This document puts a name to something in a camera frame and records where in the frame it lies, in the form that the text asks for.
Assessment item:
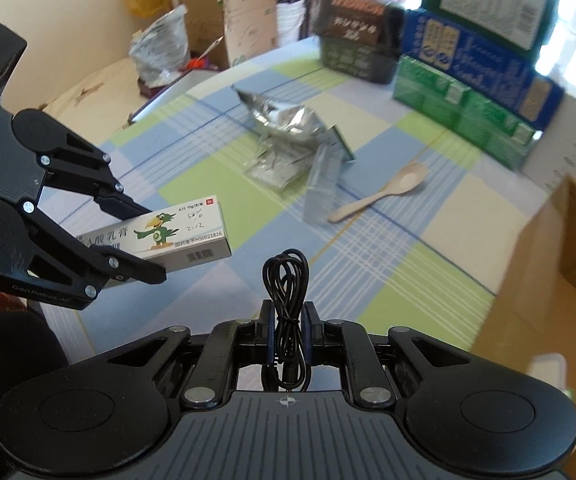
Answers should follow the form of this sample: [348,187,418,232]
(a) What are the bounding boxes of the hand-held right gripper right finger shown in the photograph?
[304,301,469,407]

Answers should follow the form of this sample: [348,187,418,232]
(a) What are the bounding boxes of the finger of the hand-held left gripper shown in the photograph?
[24,199,169,309]
[39,129,155,222]

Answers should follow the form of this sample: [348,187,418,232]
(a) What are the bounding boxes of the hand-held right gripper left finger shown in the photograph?
[112,301,275,407]

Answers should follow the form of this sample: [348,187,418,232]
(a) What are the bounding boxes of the black cable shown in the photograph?
[262,249,311,391]

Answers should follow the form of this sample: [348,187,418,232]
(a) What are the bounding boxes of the white ointment box bird print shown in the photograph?
[75,200,232,288]

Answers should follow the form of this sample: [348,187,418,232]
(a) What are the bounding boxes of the pale wooden spoon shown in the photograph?
[328,162,429,224]

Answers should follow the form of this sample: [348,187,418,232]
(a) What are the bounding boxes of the silver foil bag green print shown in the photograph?
[231,85,357,164]

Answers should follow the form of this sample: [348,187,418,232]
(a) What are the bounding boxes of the brown cardboard box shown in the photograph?
[470,172,576,480]

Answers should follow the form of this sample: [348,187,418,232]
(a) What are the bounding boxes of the beige side table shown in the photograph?
[40,57,189,126]

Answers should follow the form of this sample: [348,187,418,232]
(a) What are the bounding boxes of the dark red wooden box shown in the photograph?
[138,57,219,99]

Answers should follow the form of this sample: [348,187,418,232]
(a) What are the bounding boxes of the clear plastic small box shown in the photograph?
[304,144,343,224]

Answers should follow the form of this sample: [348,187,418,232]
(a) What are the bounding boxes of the crumpled silver plastic bag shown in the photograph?
[128,5,191,86]

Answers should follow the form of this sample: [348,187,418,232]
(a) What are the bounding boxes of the clear plastic wrapper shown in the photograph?
[245,140,313,191]

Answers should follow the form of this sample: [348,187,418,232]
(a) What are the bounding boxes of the brown cardboard hanging package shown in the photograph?
[165,0,227,68]

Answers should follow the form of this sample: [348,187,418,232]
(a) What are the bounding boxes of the pale printed paper carton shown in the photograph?
[220,0,279,66]

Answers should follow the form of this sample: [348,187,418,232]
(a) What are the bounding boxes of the stack of white paper bowls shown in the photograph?
[275,0,313,46]

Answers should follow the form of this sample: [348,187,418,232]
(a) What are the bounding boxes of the green tissue pack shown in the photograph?
[392,55,544,171]

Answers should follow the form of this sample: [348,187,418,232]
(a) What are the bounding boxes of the black instant meal bowl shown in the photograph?
[313,0,405,85]

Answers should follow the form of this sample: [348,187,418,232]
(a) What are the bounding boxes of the blue milk carton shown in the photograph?
[402,9,566,126]

